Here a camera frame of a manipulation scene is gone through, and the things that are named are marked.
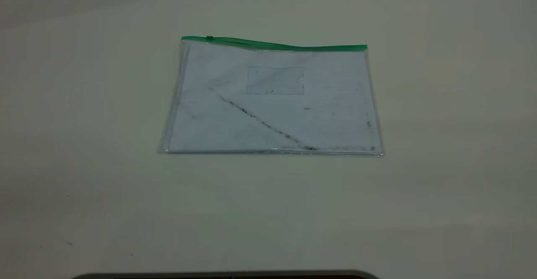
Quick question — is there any transparent plastic zipper bag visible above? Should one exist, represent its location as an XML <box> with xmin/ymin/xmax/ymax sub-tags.
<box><xmin>159</xmin><ymin>36</ymin><xmax>385</xmax><ymax>158</ymax></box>

